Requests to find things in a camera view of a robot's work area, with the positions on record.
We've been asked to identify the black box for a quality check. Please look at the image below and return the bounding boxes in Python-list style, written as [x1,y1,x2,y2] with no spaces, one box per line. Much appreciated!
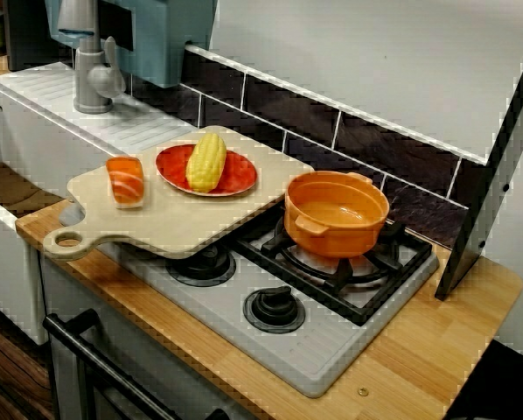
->
[3,0,77,71]

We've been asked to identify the yellow toy corn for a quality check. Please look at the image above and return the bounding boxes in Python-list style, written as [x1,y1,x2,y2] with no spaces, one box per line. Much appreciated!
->
[185,133,227,193]

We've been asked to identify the black oven door handle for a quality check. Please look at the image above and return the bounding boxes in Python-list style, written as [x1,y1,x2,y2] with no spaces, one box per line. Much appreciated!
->
[42,308,232,420]

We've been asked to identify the wooden kitchen countertop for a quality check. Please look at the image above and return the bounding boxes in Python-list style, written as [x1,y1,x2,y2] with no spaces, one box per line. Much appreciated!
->
[15,200,523,420]

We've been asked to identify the white oven door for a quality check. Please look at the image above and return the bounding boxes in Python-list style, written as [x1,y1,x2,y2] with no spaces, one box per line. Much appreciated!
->
[38,257,262,420]

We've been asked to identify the black kitchen side panel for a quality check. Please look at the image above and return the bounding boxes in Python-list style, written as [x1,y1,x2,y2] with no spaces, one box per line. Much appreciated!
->
[434,25,523,302]

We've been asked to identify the wooden cutting board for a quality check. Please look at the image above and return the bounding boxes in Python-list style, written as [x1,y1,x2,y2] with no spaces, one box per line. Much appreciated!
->
[42,125,316,263]

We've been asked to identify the black burner grate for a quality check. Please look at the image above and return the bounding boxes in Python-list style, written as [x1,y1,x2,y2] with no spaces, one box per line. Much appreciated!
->
[233,213,433,327]

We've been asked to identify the teal box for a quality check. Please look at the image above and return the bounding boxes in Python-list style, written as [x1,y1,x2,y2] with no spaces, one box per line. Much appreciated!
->
[45,0,219,88]

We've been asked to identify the grey toy faucet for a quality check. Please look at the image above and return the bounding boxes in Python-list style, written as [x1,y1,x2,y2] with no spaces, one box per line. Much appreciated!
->
[73,35,127,114]

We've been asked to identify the red plate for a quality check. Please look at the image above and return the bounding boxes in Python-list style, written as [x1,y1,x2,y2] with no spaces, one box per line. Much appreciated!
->
[155,144,258,198]

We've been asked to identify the grey stove top panel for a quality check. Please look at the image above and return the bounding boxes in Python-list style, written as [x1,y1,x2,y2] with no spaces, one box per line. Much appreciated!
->
[59,200,441,399]

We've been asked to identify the orange toy pot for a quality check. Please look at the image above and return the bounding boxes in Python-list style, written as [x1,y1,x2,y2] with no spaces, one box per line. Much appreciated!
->
[283,171,391,259]

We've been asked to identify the white toy sink unit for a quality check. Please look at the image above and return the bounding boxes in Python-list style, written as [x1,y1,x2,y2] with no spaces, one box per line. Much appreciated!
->
[0,60,201,347]

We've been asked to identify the dark tile backsplash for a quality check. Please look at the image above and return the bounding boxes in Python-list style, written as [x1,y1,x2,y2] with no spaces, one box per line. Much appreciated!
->
[129,47,472,249]

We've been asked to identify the black stove knob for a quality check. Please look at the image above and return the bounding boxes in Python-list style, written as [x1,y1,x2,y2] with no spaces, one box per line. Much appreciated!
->
[242,286,306,334]
[164,242,238,289]

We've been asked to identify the white backsplash trim rail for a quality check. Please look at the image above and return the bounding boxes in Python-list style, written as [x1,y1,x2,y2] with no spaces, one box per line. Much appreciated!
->
[185,41,490,166]

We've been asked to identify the toy salmon sushi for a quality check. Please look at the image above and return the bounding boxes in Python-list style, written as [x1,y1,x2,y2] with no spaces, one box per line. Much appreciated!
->
[105,156,146,210]

